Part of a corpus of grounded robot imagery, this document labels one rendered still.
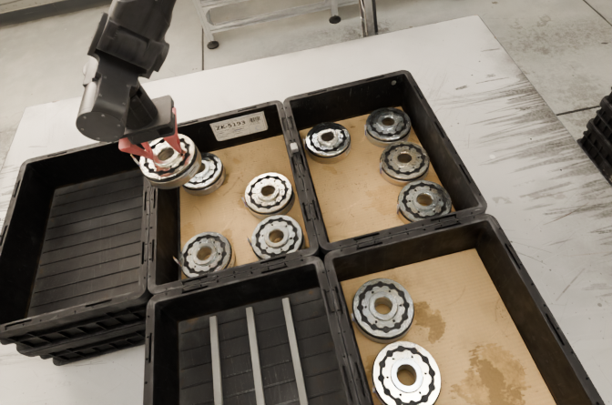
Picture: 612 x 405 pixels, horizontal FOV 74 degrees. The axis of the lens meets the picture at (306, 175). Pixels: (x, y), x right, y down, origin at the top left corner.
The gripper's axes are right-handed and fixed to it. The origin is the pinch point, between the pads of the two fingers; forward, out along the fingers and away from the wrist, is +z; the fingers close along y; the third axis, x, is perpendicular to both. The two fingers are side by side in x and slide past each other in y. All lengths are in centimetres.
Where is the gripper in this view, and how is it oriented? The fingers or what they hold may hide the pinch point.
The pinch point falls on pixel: (165, 151)
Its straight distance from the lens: 75.5
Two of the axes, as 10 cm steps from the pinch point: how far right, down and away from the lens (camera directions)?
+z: 1.5, 5.6, 8.1
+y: 9.7, -2.4, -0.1
